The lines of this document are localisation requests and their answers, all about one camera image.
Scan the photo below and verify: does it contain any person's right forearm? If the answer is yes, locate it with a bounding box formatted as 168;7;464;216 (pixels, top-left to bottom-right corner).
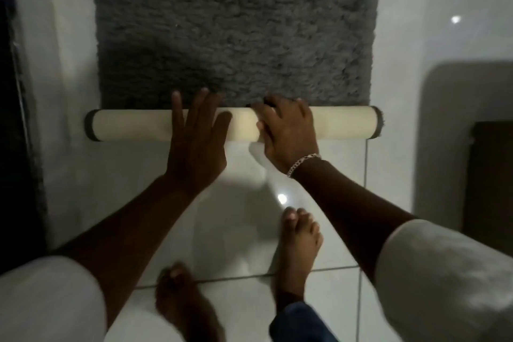
289;159;418;286

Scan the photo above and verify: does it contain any dark door frame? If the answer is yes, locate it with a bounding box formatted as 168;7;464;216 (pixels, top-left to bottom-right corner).
0;0;49;274

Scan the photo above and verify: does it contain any person's left foot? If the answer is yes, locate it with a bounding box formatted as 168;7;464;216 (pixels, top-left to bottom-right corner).
155;261;227;342

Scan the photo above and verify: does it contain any person's white left sleeve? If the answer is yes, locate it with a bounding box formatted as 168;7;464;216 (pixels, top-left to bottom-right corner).
0;255;110;342

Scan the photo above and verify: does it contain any person's white right sleeve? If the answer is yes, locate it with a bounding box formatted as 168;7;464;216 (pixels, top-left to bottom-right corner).
374;219;513;342

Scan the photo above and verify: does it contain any person's right hand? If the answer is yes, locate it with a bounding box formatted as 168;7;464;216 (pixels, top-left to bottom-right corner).
250;94;322;178

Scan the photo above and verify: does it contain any grey shaggy rug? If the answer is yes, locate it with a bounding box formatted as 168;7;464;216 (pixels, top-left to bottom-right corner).
84;0;388;143

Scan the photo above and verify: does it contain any silver chain bracelet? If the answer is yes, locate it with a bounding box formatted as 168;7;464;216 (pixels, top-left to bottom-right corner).
286;153;322;179

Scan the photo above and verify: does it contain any person's left forearm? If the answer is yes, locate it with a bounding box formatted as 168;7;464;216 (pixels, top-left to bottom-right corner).
54;177;221;330

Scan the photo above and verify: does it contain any person's right foot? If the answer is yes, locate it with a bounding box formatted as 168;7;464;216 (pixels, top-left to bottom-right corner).
270;207;324;314

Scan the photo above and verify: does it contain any person's foot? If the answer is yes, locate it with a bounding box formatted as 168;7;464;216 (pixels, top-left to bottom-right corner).
270;207;324;314
155;261;227;342

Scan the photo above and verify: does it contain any blue jeans leg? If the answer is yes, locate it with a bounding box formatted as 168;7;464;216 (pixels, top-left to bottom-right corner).
269;301;340;342

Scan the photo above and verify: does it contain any person's left hand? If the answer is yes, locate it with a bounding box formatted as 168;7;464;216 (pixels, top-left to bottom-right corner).
164;88;234;199

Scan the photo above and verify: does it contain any person's white sleeve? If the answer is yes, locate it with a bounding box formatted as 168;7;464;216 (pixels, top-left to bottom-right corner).
0;255;110;342
374;219;513;342

